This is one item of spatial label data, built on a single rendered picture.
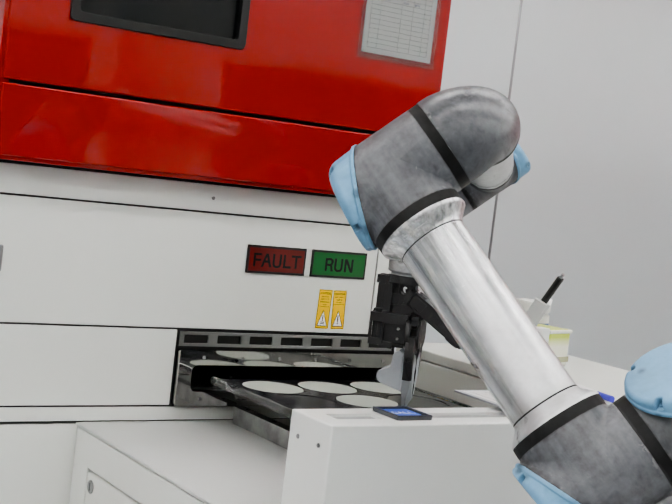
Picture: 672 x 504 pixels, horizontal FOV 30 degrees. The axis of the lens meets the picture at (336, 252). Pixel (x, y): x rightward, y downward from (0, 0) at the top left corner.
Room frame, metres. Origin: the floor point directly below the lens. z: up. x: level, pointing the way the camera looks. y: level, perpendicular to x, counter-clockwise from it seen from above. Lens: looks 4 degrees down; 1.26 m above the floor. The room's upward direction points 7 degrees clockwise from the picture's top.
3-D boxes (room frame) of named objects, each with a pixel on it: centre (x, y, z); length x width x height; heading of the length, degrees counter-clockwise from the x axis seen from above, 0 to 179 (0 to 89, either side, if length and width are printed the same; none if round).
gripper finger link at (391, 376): (1.99, -0.12, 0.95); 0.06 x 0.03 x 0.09; 77
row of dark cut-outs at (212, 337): (2.19, 0.06, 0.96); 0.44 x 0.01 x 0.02; 124
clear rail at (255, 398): (1.91, 0.08, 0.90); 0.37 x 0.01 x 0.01; 34
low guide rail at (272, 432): (1.90, -0.01, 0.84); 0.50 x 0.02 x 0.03; 34
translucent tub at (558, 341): (2.24, -0.39, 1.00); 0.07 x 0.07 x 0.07; 49
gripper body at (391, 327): (2.01, -0.12, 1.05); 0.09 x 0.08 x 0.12; 77
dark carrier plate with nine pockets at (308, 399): (2.02, -0.07, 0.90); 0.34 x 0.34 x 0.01; 34
